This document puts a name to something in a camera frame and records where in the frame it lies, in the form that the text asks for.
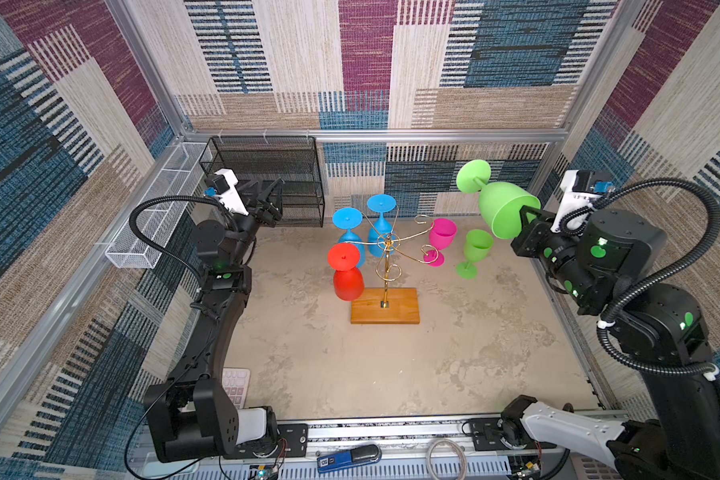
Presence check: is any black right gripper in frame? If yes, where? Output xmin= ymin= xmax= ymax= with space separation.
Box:
xmin=510 ymin=206 xmax=603 ymax=309

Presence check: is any green wine glass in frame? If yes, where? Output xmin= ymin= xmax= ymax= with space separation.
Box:
xmin=456 ymin=159 xmax=541 ymax=240
xmin=456 ymin=229 xmax=495 ymax=279

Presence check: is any blue wine glass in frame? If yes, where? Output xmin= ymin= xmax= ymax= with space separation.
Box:
xmin=332 ymin=207 xmax=366 ymax=268
xmin=367 ymin=194 xmax=397 ymax=258

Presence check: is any magenta wine glass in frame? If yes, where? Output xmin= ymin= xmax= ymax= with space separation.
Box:
xmin=423 ymin=218 xmax=458 ymax=267

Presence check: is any red wine glass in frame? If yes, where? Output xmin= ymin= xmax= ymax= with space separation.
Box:
xmin=328 ymin=243 xmax=365 ymax=301

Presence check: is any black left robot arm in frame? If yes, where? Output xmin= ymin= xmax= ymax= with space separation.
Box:
xmin=129 ymin=174 xmax=284 ymax=469

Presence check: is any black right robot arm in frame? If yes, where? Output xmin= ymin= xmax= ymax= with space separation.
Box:
xmin=472 ymin=173 xmax=720 ymax=479

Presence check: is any wooden rack base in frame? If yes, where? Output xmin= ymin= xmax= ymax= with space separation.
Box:
xmin=350 ymin=288 xmax=421 ymax=325

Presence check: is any black mesh shelf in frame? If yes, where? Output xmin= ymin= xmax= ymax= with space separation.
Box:
xmin=199 ymin=136 xmax=325 ymax=227

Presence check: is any white pink calculator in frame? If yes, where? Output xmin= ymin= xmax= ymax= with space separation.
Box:
xmin=222 ymin=367 xmax=251 ymax=409

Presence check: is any blue black stapler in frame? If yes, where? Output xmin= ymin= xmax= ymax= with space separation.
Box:
xmin=317 ymin=444 xmax=382 ymax=474

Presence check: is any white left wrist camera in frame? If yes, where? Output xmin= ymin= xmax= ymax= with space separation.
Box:
xmin=204 ymin=168 xmax=249 ymax=216

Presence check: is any gold wire glass rack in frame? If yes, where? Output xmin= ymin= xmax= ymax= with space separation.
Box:
xmin=354 ymin=206 xmax=435 ymax=290

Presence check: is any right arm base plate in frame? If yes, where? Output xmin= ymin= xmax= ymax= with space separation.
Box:
xmin=465 ymin=417 xmax=506 ymax=452

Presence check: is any grey coiled cable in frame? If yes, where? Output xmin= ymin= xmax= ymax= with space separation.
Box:
xmin=425 ymin=437 xmax=468 ymax=480

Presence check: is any aluminium mounting rail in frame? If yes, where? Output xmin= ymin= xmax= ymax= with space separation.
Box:
xmin=133 ymin=404 xmax=625 ymax=479

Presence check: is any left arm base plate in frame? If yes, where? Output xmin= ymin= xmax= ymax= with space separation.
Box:
xmin=275 ymin=423 xmax=309 ymax=459

